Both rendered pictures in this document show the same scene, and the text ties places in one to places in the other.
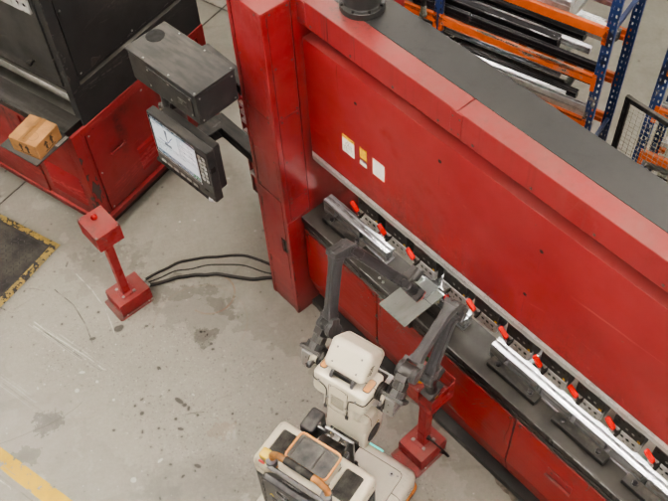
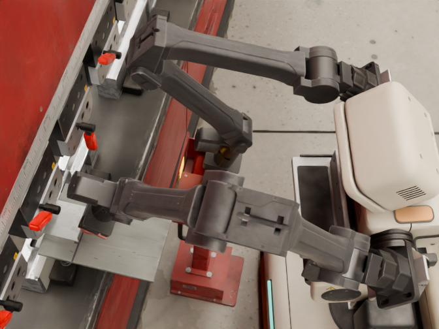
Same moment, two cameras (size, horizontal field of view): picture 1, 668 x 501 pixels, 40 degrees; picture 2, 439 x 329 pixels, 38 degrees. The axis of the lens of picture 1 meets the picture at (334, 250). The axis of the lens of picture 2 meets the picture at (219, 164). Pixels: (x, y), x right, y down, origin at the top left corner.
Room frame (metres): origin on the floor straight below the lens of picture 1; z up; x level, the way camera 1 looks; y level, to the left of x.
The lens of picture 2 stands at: (2.67, 0.20, 2.33)
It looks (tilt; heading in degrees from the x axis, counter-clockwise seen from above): 61 degrees down; 226
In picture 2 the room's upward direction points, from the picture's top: 6 degrees clockwise
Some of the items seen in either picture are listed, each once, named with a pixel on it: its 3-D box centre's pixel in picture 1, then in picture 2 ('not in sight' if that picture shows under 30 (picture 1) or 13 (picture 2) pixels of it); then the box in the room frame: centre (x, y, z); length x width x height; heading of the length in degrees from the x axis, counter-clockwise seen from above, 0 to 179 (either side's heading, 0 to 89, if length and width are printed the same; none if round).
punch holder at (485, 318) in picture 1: (491, 309); (89, 38); (2.25, -0.71, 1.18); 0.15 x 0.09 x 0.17; 38
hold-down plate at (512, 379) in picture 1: (513, 380); (147, 49); (2.04, -0.81, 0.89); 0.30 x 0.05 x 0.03; 38
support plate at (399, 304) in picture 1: (411, 299); (108, 231); (2.46, -0.36, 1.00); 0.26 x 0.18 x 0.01; 128
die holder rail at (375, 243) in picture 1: (358, 228); not in sight; (2.98, -0.14, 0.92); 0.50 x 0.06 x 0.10; 38
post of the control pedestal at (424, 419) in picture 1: (424, 417); (203, 234); (2.12, -0.42, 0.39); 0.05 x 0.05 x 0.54; 40
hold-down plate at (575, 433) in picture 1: (580, 437); not in sight; (1.72, -1.05, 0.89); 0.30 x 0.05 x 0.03; 38
